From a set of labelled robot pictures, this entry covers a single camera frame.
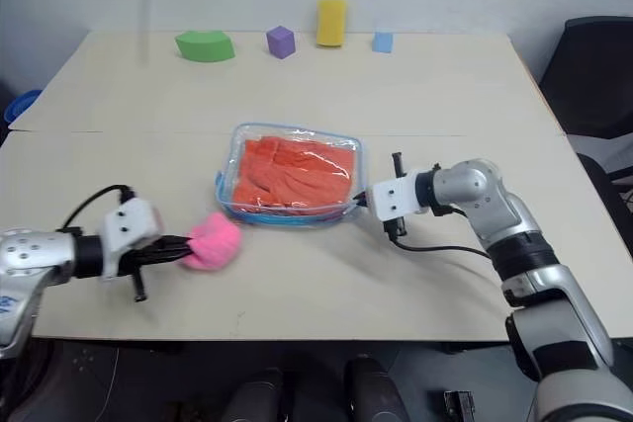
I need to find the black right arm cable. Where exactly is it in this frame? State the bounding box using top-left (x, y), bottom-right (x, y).
top-left (394, 238), bottom-right (497, 261)

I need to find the black office chair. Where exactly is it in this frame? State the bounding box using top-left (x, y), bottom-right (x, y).
top-left (537, 15), bottom-right (633, 265)

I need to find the blue round bin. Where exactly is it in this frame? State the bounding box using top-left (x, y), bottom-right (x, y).
top-left (3, 89), bottom-right (45, 127)

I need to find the purple foam cube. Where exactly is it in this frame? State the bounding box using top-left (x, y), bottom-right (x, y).
top-left (265, 25), bottom-right (298, 60)

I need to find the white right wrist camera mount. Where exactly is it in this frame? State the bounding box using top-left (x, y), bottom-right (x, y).
top-left (370, 169), bottom-right (422, 221)

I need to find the pale grey vertical pole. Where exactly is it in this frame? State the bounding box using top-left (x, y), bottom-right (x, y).
top-left (139, 0), bottom-right (156, 67)

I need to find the pink fluffy cloth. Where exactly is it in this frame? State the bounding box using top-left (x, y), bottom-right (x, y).
top-left (179, 211), bottom-right (244, 273)

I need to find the clear plastic zip pouch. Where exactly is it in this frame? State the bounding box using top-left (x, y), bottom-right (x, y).
top-left (214, 121), bottom-right (371, 228)

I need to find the yellow tall foam block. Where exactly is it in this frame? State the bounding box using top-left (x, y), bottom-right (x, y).
top-left (316, 0), bottom-right (348, 49)

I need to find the green curved foam block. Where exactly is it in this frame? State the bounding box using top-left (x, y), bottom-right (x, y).
top-left (174, 29), bottom-right (236, 64)

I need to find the orange folded cloth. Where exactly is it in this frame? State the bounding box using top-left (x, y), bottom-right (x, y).
top-left (230, 134), bottom-right (360, 211)

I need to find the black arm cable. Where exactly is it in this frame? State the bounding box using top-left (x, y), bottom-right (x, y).
top-left (394, 238), bottom-right (497, 261)
top-left (62, 184), bottom-right (136, 233)

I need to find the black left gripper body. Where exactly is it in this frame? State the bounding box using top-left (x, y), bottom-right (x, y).
top-left (116, 236), bottom-right (172, 303)

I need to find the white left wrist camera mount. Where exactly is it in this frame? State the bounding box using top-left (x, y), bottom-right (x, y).
top-left (96, 197), bottom-right (165, 281)

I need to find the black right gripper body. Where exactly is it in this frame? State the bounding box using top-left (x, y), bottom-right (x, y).
top-left (362, 151), bottom-right (408, 246)

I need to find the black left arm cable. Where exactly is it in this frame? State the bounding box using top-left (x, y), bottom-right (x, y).
top-left (62, 184), bottom-right (136, 233)

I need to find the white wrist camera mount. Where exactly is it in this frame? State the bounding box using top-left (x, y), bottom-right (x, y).
top-left (96, 197), bottom-right (165, 281)
top-left (370, 169), bottom-right (422, 221)

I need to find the small black box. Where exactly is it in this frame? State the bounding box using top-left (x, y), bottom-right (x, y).
top-left (442, 388), bottom-right (477, 422)

